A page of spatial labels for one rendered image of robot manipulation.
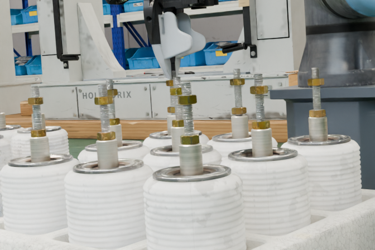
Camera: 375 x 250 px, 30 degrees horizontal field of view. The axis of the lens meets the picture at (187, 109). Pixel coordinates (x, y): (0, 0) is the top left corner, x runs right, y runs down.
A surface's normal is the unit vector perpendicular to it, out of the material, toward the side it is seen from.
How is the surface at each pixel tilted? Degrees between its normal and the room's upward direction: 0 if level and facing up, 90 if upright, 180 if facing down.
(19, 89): 90
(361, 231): 90
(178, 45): 91
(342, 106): 90
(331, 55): 72
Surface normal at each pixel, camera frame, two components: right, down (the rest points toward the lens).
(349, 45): -0.03, -0.23
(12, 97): 0.82, -0.01
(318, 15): -0.77, 0.10
